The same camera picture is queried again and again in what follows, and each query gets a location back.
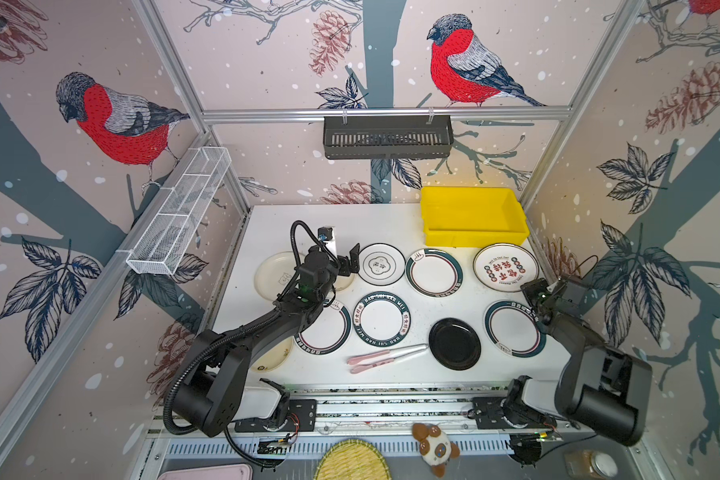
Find black hanging wire basket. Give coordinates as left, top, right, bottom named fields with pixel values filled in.
left=323, top=115, right=454, bottom=160

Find white plate green red rim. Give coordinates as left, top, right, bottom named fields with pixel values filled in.
left=405, top=248, right=464, bottom=298

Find aluminium frame top bar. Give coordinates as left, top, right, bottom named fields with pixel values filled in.
left=201, top=106, right=572, bottom=125

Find aluminium frame post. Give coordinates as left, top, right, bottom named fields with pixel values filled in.
left=133, top=0, right=251, bottom=217
left=520, top=0, right=644, bottom=210

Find pink white utensil upper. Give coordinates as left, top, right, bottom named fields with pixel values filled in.
left=347, top=343, right=428, bottom=366

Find aluminium frame post right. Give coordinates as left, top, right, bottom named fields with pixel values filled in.
left=520, top=0, right=644, bottom=210

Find cream plate front left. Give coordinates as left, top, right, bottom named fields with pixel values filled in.
left=250, top=337, right=294, bottom=373

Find cream bear print plate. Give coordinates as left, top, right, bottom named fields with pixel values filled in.
left=254, top=252, right=296, bottom=302

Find plate green rim red text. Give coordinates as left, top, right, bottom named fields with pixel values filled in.
left=352, top=291, right=412, bottom=347

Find white plate red characters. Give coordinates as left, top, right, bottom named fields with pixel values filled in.
left=473, top=243, right=541, bottom=293

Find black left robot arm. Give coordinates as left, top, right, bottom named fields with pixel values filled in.
left=162, top=220, right=361, bottom=437

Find jar with white lid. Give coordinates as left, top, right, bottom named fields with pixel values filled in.
left=564, top=450, right=618, bottom=480

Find white wire mesh basket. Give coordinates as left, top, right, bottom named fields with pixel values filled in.
left=126, top=146, right=231, bottom=275

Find aluminium rail base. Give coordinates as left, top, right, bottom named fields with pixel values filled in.
left=141, top=382, right=576, bottom=466

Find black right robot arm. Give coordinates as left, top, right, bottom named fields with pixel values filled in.
left=502, top=276, right=653, bottom=446

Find plush toy brown white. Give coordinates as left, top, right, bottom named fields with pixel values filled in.
left=412, top=423, right=461, bottom=478

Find pink tray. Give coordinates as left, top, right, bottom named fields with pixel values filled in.
left=158, top=464, right=253, bottom=480

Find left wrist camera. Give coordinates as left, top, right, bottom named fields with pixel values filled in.
left=317, top=226, right=337, bottom=256

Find aluminium frame post left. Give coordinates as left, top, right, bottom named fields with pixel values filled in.
left=133, top=0, right=251, bottom=217

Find woven yellow green mat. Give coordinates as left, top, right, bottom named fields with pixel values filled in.
left=314, top=439, right=391, bottom=480

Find yellow plastic bin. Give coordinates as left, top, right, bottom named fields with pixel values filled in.
left=420, top=186, right=530, bottom=248

